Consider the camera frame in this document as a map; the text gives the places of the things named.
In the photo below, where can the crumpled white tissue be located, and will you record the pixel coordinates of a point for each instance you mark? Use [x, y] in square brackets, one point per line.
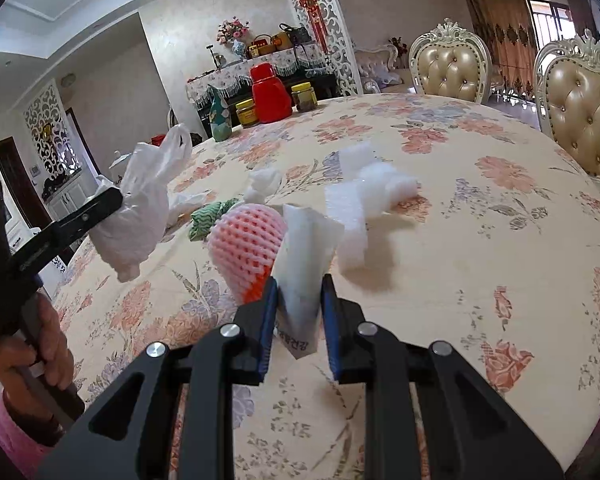
[262, 184]

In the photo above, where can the dark contents jar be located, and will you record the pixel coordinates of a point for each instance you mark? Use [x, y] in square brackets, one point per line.
[304, 97]

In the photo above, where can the left hand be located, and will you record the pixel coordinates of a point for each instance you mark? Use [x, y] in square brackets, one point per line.
[52, 349]

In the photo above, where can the far beige tufted chair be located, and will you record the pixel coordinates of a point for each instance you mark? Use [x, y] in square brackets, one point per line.
[451, 61]

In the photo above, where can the green foam net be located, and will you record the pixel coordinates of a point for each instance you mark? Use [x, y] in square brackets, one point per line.
[204, 219]

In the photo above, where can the floral tablecloth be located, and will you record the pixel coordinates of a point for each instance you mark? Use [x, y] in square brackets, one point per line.
[499, 254]

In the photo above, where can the black handbag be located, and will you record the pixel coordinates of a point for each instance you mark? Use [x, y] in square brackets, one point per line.
[298, 36]

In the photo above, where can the white cabinet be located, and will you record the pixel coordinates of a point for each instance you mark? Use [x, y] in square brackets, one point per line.
[72, 195]

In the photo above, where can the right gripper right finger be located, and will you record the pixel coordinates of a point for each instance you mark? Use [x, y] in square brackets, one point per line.
[428, 412]

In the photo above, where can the flower vase bouquet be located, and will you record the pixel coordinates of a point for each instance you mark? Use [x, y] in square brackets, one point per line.
[231, 34]

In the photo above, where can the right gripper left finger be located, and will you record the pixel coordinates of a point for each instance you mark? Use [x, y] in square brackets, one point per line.
[169, 414]

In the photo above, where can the near beige tufted chair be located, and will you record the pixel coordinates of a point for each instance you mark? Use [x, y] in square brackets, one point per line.
[567, 94]

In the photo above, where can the beige tufted chair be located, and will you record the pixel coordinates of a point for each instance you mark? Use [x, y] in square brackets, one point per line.
[567, 94]
[451, 61]

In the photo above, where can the white plastic bag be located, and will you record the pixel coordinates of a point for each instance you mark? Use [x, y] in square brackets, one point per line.
[126, 238]

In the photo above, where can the yellow lid jar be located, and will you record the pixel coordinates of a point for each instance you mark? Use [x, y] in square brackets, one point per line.
[246, 113]

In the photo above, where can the white foam block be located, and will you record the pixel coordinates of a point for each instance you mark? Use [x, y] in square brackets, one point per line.
[372, 192]

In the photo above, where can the red chinese knot ornament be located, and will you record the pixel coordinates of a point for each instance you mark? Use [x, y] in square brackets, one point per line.
[316, 20]

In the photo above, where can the red thermos jug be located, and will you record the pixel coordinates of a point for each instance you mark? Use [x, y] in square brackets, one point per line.
[270, 96]

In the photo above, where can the white paper wrapper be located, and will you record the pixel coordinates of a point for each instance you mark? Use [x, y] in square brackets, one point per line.
[304, 257]

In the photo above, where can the sideboard with lace cover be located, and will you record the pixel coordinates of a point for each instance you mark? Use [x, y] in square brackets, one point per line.
[303, 62]

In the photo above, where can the pink foam fruit net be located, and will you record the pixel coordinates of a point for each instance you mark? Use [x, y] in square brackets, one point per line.
[243, 246]

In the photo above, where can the brown curtain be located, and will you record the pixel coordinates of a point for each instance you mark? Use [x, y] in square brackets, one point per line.
[506, 28]

